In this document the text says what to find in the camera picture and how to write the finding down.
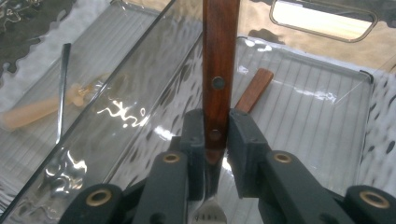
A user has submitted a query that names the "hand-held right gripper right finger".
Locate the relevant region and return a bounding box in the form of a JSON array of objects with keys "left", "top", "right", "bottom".
[{"left": 226, "top": 108, "right": 275, "bottom": 199}]

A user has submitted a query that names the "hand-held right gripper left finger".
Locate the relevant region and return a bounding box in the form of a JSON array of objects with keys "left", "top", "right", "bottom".
[{"left": 180, "top": 107, "right": 208, "bottom": 202}]

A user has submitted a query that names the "wooden handled knife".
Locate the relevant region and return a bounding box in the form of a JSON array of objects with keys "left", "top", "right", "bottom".
[{"left": 234, "top": 67, "right": 275, "bottom": 115}]

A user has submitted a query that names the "smoky clear plastic bin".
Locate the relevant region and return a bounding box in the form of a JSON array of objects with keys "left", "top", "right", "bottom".
[
  {"left": 0, "top": 0, "right": 176, "bottom": 216},
  {"left": 0, "top": 0, "right": 396, "bottom": 224}
]

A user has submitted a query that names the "wooden handled fork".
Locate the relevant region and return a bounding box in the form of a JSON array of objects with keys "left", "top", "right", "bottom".
[{"left": 191, "top": 0, "right": 241, "bottom": 224}]

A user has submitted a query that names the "metal spoon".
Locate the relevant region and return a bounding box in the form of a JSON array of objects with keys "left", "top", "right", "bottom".
[{"left": 43, "top": 42, "right": 90, "bottom": 200}]

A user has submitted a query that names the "clear spoon with beige handle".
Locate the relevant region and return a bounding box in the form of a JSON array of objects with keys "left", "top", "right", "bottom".
[{"left": 0, "top": 73, "right": 122, "bottom": 132}]

